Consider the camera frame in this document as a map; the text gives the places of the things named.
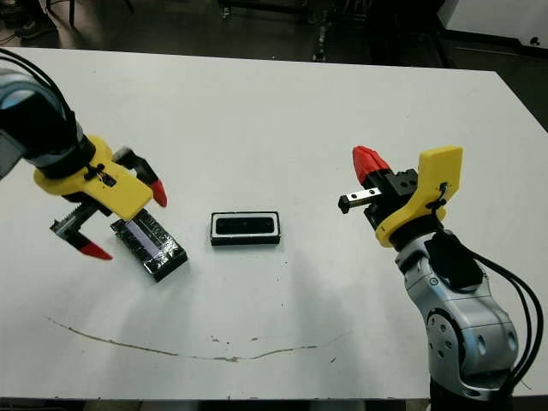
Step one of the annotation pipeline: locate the metal pole with caster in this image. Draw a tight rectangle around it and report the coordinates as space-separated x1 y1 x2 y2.
312 12 331 61

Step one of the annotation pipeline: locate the white cabinet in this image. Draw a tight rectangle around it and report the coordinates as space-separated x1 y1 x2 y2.
436 0 548 46

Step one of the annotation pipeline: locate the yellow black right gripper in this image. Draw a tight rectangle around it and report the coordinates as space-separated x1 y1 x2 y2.
337 145 464 253

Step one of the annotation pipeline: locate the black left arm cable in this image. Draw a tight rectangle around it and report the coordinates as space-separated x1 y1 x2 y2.
0 46 82 146

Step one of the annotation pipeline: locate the glossy black box lid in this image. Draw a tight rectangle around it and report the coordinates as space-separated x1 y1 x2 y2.
110 208 189 283

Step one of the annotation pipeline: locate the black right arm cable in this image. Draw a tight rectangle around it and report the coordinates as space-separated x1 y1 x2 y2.
468 250 541 390

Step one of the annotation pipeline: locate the black metal cart frame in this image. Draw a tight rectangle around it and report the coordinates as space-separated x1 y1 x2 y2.
217 0 369 22

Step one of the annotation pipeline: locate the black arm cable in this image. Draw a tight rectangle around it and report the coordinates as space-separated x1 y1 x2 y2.
0 46 82 146
468 250 541 390

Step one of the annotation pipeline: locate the black box with white insert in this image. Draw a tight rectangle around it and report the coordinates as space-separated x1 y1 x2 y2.
210 211 282 247

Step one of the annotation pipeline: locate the slim black camera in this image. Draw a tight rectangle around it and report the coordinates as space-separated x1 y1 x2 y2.
215 216 276 236

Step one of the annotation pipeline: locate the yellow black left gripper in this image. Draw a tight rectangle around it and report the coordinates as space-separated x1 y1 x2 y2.
33 134 169 261

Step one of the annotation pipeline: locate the person's dark shoe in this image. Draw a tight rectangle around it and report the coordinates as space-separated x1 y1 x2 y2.
15 19 57 39

